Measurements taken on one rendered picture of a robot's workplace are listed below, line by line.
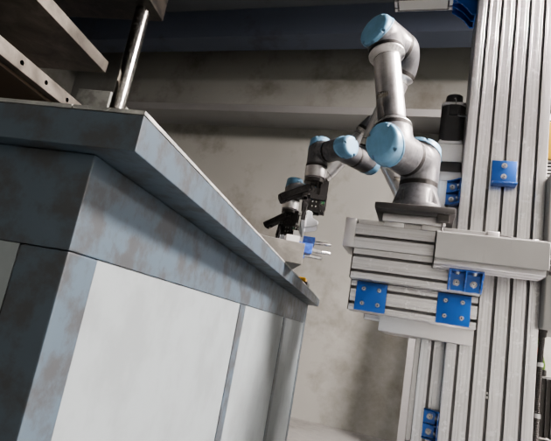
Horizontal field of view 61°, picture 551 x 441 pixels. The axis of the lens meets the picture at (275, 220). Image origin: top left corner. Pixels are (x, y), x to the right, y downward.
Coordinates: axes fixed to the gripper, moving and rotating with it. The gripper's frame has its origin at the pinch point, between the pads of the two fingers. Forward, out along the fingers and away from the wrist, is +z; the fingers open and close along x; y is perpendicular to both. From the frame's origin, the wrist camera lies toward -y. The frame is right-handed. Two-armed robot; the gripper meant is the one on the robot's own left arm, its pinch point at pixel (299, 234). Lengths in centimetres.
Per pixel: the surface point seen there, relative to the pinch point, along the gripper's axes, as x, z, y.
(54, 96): -16, -30, -87
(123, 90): 10, -49, -77
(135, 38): 9, -71, -78
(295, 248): -37.9, 12.0, -0.2
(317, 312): 216, 13, 20
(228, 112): 212, -142, -79
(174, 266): -94, 27, -15
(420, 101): 199, -168, 78
